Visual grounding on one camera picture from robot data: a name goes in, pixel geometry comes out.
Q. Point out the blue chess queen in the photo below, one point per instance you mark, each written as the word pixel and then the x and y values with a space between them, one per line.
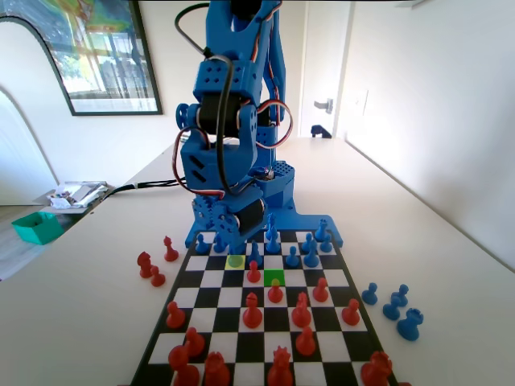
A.
pixel 272 220

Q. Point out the white light switch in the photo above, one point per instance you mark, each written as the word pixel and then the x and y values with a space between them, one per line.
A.
pixel 361 102

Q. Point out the blue chess bishop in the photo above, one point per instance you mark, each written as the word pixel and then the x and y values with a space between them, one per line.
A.
pixel 273 240
pixel 311 256
pixel 254 255

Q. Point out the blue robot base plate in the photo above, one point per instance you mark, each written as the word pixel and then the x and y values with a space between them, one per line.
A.
pixel 310 225

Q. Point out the blue table clamp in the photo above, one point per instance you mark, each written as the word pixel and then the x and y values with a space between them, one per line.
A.
pixel 321 132

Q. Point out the blue chess pawn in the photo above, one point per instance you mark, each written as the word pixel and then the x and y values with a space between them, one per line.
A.
pixel 292 258
pixel 400 293
pixel 325 244
pixel 369 294
pixel 201 244
pixel 307 239
pixel 391 309
pixel 217 248

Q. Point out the stack of papers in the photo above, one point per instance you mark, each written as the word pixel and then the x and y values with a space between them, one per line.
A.
pixel 76 194

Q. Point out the black white chess board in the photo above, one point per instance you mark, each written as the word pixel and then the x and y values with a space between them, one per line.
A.
pixel 229 298

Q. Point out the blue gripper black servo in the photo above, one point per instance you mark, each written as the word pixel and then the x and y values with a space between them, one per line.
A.
pixel 250 218

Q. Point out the white arched panel black edge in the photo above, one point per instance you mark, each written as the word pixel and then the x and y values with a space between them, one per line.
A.
pixel 24 80

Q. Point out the green plastic bin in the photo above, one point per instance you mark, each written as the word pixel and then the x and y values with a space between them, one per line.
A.
pixel 36 229

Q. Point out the red chess bishop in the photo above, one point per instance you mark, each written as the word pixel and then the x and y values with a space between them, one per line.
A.
pixel 170 250
pixel 252 313

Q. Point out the white door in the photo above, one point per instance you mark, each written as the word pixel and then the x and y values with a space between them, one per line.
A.
pixel 322 60

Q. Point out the red chess queen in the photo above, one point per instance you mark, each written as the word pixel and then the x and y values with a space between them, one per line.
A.
pixel 280 370

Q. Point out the black framed picture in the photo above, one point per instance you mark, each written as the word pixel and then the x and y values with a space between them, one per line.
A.
pixel 112 60

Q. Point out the red chess pawn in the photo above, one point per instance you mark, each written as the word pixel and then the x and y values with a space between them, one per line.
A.
pixel 157 277
pixel 175 317
pixel 194 343
pixel 253 273
pixel 182 368
pixel 306 343
pixel 275 293
pixel 351 313
pixel 320 291

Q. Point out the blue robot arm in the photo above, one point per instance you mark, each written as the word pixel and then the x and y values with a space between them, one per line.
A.
pixel 217 76

